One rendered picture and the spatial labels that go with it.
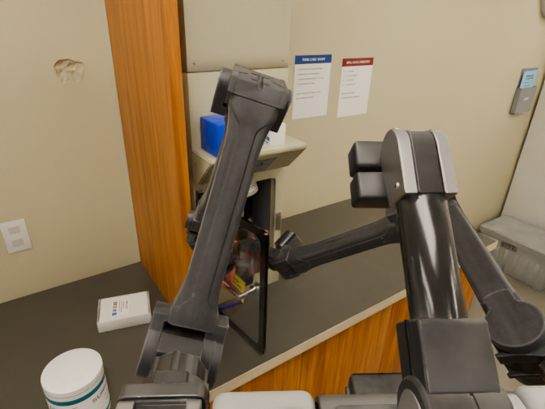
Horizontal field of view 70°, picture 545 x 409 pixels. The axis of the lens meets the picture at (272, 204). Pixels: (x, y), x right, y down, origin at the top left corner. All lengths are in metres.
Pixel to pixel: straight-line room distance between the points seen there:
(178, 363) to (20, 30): 1.12
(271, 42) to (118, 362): 1.01
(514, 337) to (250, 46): 0.89
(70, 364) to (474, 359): 0.92
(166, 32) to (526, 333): 0.84
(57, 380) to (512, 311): 0.93
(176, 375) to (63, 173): 1.11
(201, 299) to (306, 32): 1.45
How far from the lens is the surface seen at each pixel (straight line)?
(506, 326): 0.65
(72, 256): 1.63
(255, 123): 0.50
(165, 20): 0.94
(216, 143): 1.01
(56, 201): 1.52
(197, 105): 1.08
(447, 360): 0.35
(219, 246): 0.50
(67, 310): 1.51
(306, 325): 1.34
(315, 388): 1.57
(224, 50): 1.10
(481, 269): 0.77
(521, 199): 3.97
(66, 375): 1.09
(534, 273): 3.64
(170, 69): 0.95
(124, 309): 1.39
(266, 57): 1.17
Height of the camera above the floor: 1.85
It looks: 26 degrees down
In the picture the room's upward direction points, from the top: 2 degrees clockwise
